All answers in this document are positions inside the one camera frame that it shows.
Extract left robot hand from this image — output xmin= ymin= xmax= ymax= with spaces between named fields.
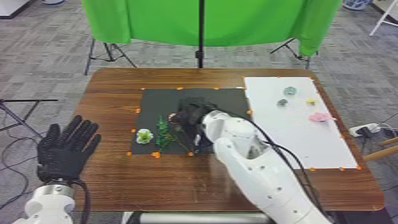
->
xmin=35 ymin=115 xmax=102 ymax=185

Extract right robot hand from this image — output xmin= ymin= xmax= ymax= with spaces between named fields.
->
xmin=172 ymin=96 xmax=220 ymax=135

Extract dark red flower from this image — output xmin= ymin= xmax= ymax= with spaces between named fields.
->
xmin=165 ymin=112 xmax=196 ymax=154

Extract white flower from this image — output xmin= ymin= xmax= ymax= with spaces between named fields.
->
xmin=134 ymin=128 xmax=156 ymax=145

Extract dark mat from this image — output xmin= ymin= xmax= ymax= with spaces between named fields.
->
xmin=127 ymin=87 xmax=253 ymax=156

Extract green sprig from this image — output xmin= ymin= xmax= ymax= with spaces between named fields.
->
xmin=152 ymin=115 xmax=177 ymax=152

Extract black folding stand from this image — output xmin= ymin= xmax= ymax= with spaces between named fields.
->
xmin=0 ymin=97 xmax=60 ymax=138

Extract teal flower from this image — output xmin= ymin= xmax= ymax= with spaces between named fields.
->
xmin=280 ymin=86 xmax=298 ymax=97

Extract white sheet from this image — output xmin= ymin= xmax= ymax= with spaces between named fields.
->
xmin=241 ymin=76 xmax=362 ymax=171

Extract pink flower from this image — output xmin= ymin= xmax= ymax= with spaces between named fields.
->
xmin=307 ymin=111 xmax=337 ymax=124

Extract black tripod stand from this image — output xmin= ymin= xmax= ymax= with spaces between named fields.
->
xmin=268 ymin=37 xmax=316 ymax=71
xmin=81 ymin=37 xmax=140 ymax=76

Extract black pole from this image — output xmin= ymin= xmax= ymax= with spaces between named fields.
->
xmin=195 ymin=0 xmax=205 ymax=69

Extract white power strip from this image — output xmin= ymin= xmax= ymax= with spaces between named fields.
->
xmin=346 ymin=122 xmax=383 ymax=138

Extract pale grey bar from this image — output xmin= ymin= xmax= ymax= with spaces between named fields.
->
xmin=136 ymin=212 xmax=276 ymax=224

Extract black cable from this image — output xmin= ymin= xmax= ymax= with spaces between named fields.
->
xmin=225 ymin=111 xmax=326 ymax=214

